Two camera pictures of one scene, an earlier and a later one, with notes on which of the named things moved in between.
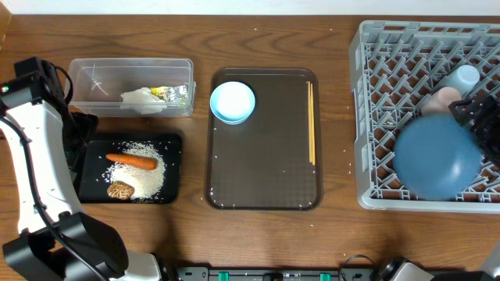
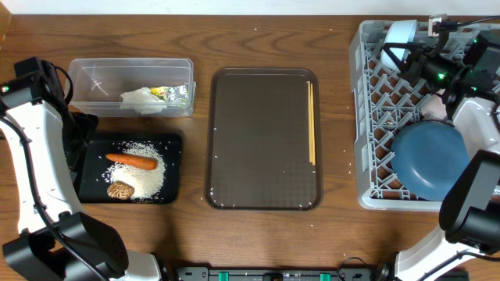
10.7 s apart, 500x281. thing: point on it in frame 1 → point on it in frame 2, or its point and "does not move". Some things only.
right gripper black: x=482 y=129 → x=417 y=61
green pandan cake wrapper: x=162 y=92 does not move
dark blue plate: x=437 y=158 does not move
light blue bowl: x=232 y=102 → x=399 y=32
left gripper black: x=89 y=123 does not move
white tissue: x=142 y=100 does not move
